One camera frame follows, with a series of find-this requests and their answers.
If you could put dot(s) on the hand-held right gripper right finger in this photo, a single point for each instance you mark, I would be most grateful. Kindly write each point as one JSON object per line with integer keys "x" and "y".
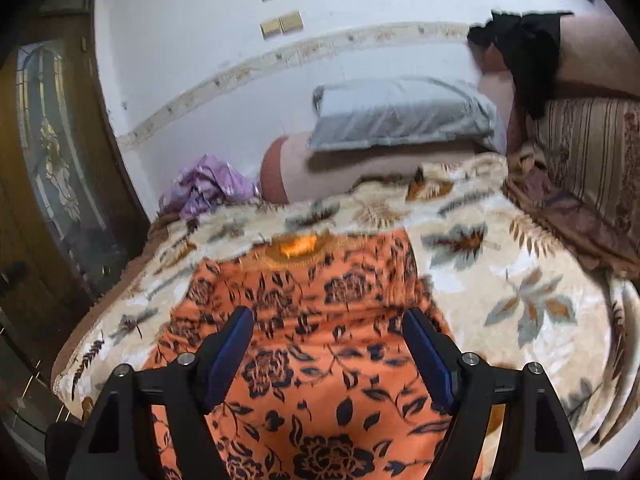
{"x": 429, "y": 355}

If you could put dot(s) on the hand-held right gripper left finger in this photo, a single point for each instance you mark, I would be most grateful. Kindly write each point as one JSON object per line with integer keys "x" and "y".
{"x": 226, "y": 355}

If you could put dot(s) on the orange floral garment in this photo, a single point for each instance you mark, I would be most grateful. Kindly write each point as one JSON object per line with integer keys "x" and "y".
{"x": 320, "y": 360}

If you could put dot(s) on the cream leaf print blanket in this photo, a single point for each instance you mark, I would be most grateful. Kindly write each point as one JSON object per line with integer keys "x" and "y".
{"x": 500, "y": 270}

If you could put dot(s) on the purple crumpled cloth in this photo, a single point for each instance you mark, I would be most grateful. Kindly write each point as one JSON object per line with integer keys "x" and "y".
{"x": 205, "y": 187}

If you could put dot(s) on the pink bolster pillow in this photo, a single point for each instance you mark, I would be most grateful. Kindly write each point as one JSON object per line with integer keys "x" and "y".
{"x": 320, "y": 170}

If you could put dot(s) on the grey pillow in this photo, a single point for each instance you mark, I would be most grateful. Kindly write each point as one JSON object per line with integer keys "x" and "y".
{"x": 400, "y": 115}

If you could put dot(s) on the wooden door with glass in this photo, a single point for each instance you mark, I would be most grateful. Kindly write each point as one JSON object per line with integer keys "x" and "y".
{"x": 50, "y": 170}

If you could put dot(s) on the striped brown cushion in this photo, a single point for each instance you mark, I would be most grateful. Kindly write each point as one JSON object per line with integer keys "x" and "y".
{"x": 595, "y": 150}

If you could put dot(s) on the black cloth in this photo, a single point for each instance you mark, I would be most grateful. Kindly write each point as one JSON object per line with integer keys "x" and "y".
{"x": 530, "y": 55}

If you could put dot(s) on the gold wall switch plate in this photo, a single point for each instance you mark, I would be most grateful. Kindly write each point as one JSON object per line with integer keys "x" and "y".
{"x": 281, "y": 24}

